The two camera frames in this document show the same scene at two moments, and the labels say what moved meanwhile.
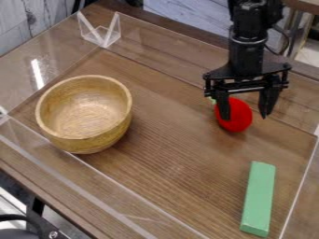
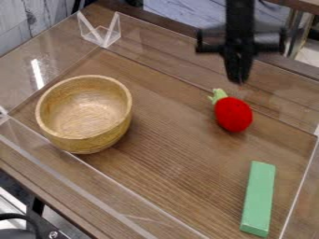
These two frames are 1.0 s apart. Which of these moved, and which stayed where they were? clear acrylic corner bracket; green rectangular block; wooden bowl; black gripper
Moved: black gripper
Stayed: wooden bowl; clear acrylic corner bracket; green rectangular block
